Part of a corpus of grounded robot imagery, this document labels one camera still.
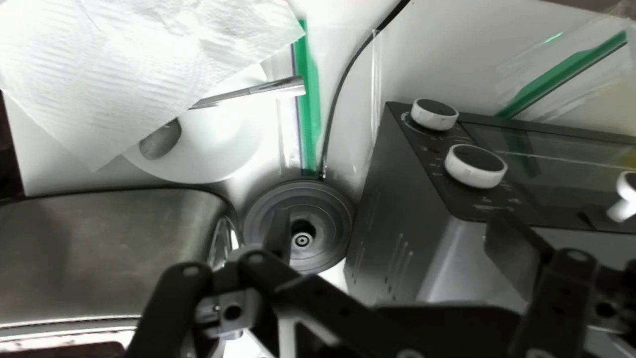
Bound black power cable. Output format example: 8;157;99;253
320;0;413;181

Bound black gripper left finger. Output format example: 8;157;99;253
125;247;373;358

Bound stainless steel toaster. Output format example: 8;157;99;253
0;187;242;336

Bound white round plate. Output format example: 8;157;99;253
121;108;268;185

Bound black toaster oven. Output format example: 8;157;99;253
344;98;636;315

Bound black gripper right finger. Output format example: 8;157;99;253
483;211;636;358

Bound silver metal utensil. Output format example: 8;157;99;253
189;74;308;114

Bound white plastic sheet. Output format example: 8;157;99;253
0;0;308;175

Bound clear green-strip zip bag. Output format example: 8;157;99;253
493;16;636;126
276;16;328;179

